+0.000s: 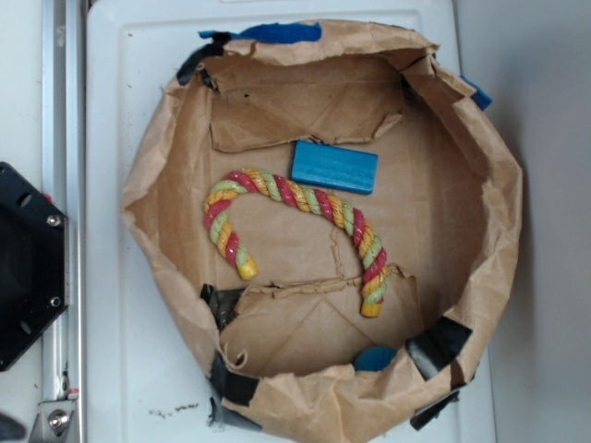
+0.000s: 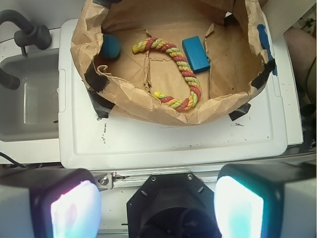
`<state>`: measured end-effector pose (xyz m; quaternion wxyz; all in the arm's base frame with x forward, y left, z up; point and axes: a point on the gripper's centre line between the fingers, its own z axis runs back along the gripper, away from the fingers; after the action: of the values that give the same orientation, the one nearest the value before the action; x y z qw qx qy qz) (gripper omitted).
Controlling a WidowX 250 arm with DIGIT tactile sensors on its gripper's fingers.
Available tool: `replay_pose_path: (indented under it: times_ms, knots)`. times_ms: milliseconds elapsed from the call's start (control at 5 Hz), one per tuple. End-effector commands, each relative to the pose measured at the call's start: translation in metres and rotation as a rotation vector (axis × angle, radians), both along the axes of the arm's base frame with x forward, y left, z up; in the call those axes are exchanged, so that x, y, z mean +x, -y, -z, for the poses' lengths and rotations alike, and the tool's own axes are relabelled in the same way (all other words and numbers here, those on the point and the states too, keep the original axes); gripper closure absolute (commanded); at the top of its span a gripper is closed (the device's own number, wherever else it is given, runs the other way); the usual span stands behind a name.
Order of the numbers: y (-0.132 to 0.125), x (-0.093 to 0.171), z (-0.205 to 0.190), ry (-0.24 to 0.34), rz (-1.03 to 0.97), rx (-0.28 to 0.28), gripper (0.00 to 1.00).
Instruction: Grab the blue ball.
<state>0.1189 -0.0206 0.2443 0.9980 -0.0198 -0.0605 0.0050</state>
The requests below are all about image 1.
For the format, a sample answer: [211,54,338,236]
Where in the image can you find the blue rectangular block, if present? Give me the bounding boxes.
[291,141,379,195]

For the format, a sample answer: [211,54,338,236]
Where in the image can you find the multicolour twisted rope toy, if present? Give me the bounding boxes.
[204,168,389,318]

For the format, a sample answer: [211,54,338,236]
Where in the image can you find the blue foam piece top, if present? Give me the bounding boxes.
[199,22,322,44]

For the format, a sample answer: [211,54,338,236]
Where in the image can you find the brown paper bag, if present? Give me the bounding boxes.
[122,20,523,442]

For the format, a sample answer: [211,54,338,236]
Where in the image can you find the aluminium frame rail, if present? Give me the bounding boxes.
[29,1,89,442]

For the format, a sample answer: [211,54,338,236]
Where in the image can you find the blue ball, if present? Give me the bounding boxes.
[353,346,398,372]

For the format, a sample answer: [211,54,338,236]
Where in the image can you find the white plastic tray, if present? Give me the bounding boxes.
[84,0,498,443]

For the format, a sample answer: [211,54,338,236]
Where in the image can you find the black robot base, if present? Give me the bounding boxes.
[1,162,67,372]

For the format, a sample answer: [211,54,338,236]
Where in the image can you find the blue foam piece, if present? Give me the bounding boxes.
[460,75,493,111]
[199,22,322,44]

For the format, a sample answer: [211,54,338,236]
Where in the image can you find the blue foam piece right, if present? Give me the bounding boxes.
[460,75,493,111]

